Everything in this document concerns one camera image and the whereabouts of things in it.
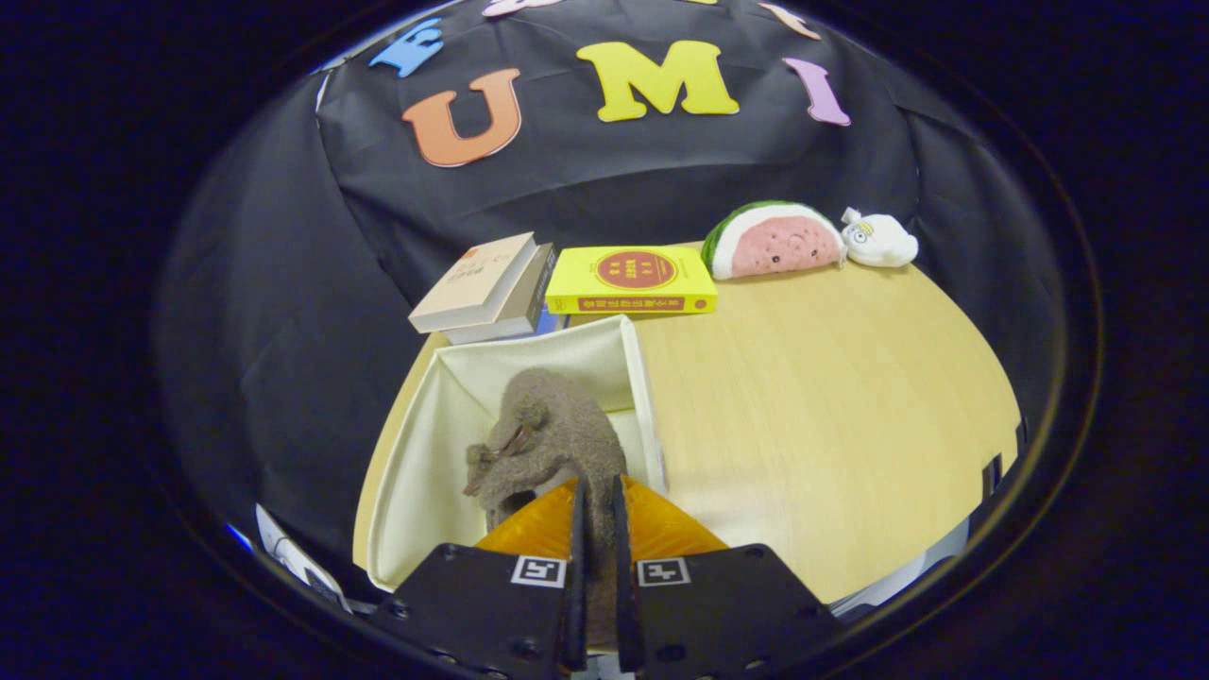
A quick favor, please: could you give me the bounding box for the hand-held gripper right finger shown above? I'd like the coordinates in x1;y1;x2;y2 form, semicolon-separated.
609;474;842;679

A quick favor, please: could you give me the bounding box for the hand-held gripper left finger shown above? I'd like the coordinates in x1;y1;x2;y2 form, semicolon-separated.
373;475;591;679

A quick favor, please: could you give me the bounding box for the brown fuzzy shoe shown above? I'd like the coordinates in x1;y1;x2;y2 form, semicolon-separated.
463;420;568;532
499;368;632;653

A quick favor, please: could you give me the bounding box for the cream fabric storage box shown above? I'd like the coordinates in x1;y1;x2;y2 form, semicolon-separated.
364;314;670;594

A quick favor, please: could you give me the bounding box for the grey book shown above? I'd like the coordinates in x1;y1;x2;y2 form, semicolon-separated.
442;243;556;346

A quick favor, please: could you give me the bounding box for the white floor device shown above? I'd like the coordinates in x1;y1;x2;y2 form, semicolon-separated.
255;505;352;615

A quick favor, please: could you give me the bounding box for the yellow book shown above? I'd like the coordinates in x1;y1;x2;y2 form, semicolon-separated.
545;246;719;315

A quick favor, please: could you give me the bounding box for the beige book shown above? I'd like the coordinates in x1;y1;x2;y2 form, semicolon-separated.
408;232;537;334

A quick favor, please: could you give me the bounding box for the watermelon slice plush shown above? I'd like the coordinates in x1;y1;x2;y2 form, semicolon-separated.
701;200;846;281

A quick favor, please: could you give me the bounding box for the black backdrop cloth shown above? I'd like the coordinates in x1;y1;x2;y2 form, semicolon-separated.
156;0;1054;577

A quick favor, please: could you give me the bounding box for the white plush toy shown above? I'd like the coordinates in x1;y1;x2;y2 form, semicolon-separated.
841;208;919;268

